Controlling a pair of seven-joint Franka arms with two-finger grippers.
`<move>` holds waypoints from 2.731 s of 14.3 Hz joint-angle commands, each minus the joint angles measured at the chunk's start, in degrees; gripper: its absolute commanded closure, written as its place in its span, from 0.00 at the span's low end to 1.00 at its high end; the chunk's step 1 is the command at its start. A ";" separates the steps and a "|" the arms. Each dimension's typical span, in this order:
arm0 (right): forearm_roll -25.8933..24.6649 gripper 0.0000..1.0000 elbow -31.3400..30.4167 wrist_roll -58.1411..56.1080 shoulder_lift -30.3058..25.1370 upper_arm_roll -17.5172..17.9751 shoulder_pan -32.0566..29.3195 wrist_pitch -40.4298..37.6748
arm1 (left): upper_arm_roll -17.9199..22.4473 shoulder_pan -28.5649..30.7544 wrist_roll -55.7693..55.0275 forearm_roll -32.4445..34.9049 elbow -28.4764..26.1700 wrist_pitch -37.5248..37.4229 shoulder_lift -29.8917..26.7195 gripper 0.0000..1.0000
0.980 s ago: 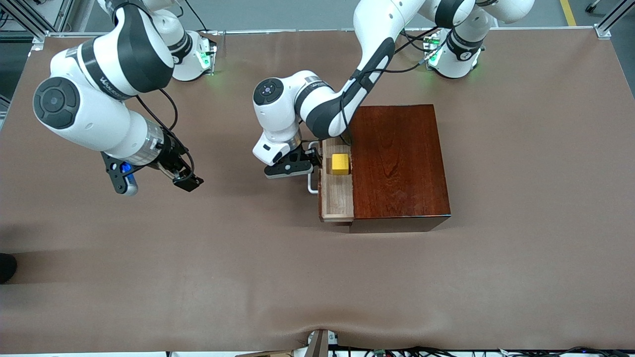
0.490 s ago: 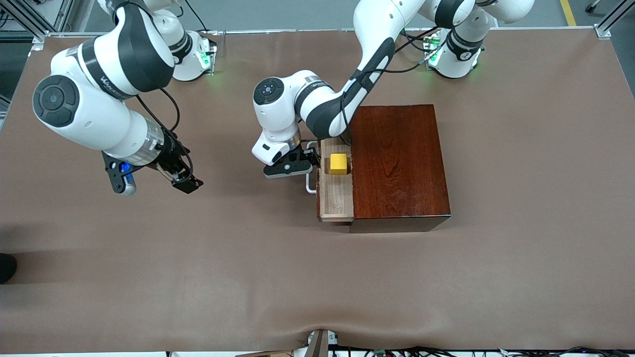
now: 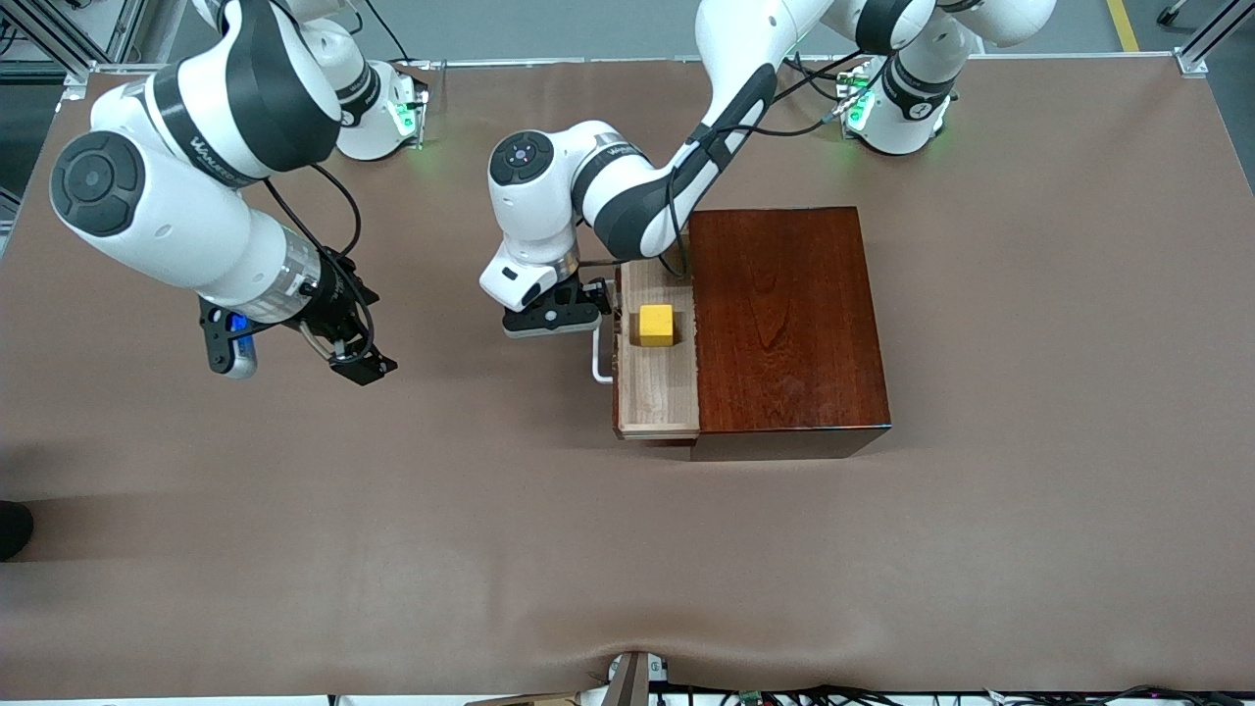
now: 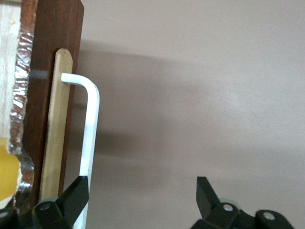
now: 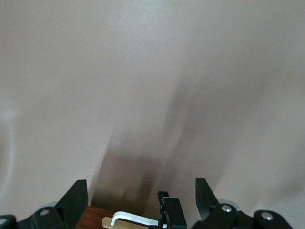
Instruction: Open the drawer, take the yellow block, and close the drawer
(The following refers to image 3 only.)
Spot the dark brown wooden cabinet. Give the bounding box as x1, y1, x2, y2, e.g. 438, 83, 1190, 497
686, 206, 893, 462

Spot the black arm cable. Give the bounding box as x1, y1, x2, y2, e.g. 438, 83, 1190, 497
263, 162, 381, 366
665, 59, 864, 280

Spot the brown table cover sheet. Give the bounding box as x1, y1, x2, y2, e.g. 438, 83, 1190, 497
0, 54, 1255, 702

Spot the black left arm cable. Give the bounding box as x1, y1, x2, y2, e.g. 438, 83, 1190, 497
665, 59, 864, 280

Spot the black round object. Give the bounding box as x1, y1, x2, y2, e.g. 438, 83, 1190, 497
0, 500, 36, 563

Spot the thin black base cable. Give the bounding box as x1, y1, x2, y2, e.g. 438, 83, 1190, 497
377, 15, 418, 68

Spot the clear table edge strip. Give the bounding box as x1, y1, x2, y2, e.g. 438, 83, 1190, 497
93, 51, 1182, 75

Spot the yellow block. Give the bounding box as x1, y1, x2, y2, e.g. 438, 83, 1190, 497
637, 304, 678, 348

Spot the aluminium frame post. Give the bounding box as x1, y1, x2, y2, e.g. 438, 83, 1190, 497
118, 0, 189, 65

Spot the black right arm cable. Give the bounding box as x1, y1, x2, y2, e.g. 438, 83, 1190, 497
263, 162, 381, 366

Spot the aluminium frame strut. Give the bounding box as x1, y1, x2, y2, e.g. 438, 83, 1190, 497
0, 0, 99, 99
1172, 0, 1255, 77

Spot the grey metal table bracket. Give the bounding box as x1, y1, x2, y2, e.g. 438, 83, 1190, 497
606, 650, 671, 706

